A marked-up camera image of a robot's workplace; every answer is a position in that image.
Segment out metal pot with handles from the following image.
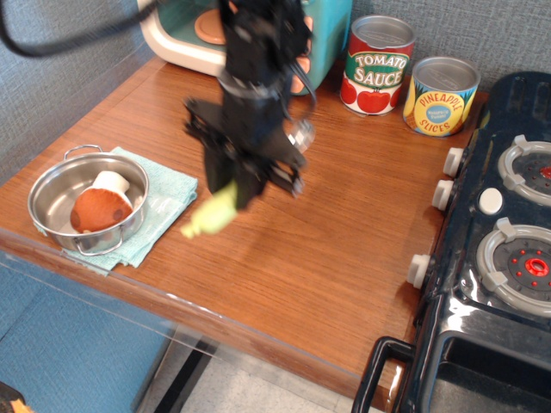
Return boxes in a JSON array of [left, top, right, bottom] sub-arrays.
[[28, 146, 149, 256]]

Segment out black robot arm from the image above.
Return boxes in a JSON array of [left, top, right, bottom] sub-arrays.
[[185, 1, 312, 210]]

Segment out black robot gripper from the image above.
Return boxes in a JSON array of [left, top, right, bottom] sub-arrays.
[[184, 81, 306, 210]]

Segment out brown toy mushroom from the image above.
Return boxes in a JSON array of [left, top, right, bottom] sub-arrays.
[[71, 171, 133, 233]]

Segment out orange plush toy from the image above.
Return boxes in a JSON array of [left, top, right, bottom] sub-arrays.
[[0, 382, 34, 413]]

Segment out black toy stove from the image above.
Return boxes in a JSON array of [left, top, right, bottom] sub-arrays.
[[352, 71, 550, 412]]

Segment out yellow handled metal spoon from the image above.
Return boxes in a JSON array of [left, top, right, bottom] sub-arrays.
[[181, 143, 303, 239]]

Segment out teal toy microwave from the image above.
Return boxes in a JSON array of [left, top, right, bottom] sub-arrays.
[[140, 1, 352, 96]]

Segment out light teal cloth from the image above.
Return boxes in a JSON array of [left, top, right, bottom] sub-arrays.
[[34, 145, 198, 275]]

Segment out tomato sauce can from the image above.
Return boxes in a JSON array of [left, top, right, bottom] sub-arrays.
[[340, 15, 416, 115]]

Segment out pineapple slices can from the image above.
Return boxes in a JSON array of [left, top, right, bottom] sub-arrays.
[[403, 56, 480, 137]]

